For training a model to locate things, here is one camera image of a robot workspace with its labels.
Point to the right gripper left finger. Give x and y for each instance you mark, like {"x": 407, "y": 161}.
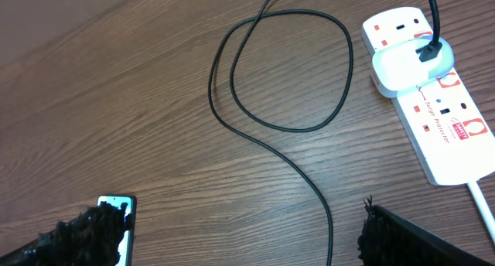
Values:
{"x": 88, "y": 240}

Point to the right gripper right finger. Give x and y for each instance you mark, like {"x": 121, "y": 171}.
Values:
{"x": 390, "y": 240}

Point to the Samsung Galaxy smartphone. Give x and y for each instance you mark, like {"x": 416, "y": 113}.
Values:
{"x": 126, "y": 204}

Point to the white charger plug adapter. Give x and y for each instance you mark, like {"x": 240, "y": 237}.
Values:
{"x": 398, "y": 69}

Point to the white power strip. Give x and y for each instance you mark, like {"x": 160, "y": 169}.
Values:
{"x": 451, "y": 139}

